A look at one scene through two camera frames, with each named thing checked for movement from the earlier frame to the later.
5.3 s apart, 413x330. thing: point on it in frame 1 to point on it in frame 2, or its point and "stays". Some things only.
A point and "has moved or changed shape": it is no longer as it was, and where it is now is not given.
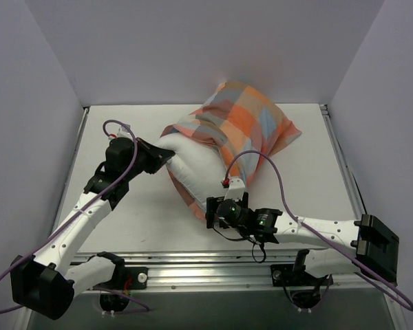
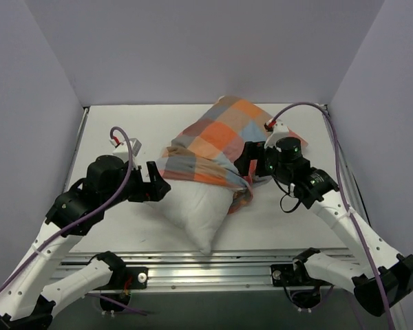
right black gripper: [210, 212] to [253, 159]
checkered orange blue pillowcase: [245, 126] has moved or changed shape
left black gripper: [153, 155] to [149, 183]
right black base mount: [305, 290] stays
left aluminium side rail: [86, 110] stays
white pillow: [199, 165] to [199, 210]
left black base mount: [131, 278] stays
